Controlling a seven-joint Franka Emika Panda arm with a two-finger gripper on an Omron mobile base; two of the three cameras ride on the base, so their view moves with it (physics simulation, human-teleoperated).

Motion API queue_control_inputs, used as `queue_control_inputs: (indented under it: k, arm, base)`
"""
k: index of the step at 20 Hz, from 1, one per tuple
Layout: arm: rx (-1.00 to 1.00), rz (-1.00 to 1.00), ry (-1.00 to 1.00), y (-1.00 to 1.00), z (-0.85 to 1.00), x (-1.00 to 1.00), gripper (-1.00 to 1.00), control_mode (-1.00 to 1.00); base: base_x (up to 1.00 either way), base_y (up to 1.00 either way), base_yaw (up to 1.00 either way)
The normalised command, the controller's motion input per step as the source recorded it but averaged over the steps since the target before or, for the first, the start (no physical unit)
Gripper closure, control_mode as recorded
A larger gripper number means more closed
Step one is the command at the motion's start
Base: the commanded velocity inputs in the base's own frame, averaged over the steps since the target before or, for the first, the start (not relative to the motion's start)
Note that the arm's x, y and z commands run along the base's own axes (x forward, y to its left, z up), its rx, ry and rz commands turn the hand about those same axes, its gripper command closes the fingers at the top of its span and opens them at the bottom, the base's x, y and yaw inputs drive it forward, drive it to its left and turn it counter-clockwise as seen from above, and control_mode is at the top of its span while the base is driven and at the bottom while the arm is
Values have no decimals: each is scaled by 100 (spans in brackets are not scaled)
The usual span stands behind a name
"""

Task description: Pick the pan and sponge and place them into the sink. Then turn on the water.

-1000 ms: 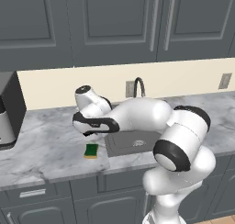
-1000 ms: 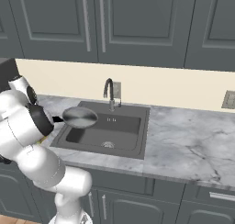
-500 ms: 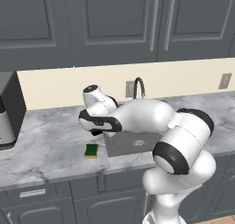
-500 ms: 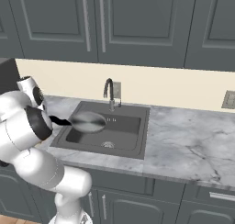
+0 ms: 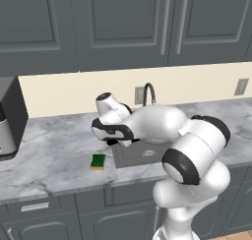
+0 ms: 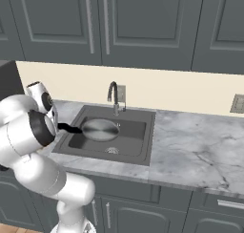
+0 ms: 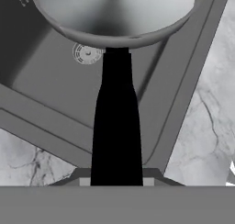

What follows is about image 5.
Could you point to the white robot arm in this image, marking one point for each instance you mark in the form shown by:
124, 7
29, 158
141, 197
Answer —
197, 145

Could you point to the black coffee machine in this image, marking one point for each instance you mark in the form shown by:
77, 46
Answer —
14, 112

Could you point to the black curved tap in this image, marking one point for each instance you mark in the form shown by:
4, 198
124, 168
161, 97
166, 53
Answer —
146, 86

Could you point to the grey panel under sink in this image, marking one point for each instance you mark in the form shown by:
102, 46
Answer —
131, 194

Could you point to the grey drawer front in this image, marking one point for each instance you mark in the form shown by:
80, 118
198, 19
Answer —
13, 210

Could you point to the grey wall cupboard door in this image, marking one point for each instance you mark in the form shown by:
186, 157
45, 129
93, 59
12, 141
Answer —
213, 21
121, 24
32, 27

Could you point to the grey sink basin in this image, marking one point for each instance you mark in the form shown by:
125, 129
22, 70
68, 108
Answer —
134, 153

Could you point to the grey wall socket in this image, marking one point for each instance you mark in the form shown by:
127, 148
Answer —
138, 95
241, 87

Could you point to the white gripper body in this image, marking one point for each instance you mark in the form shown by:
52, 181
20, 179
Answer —
100, 131

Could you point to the grey base cupboard door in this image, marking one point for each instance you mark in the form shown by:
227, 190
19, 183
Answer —
241, 204
118, 226
42, 230

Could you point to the green and yellow sponge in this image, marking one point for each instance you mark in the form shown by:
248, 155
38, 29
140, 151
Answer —
97, 161

